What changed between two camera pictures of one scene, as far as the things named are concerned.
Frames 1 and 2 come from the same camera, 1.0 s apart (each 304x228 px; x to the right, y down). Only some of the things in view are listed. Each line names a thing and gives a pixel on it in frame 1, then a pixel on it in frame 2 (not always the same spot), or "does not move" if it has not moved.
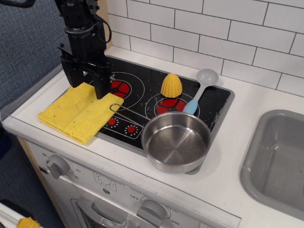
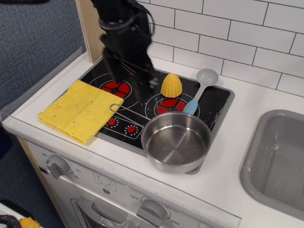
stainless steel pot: [173, 143] does not move
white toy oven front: [86, 196] does not move
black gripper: [86, 51] -> [127, 39]
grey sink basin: [272, 171] does not move
